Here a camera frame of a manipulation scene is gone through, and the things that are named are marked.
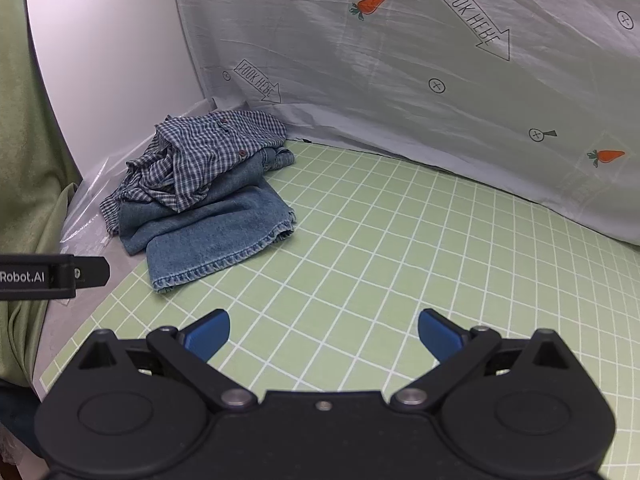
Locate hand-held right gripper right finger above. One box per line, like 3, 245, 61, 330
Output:
389, 308, 572, 413

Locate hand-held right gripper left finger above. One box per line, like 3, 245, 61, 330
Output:
77, 309, 257, 412

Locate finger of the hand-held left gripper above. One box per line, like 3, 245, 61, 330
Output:
75, 257, 111, 289

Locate blue plaid shirt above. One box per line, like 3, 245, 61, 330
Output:
40, 140, 640, 480
100, 109, 288, 235

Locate blue denim jeans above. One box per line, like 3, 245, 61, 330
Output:
118, 146, 297, 295

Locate green curtain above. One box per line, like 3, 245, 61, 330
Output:
0, 0, 83, 386

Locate white board panel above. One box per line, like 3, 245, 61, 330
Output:
25, 0, 207, 186

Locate grey carrot printed sheet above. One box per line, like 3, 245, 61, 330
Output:
167, 0, 640, 247

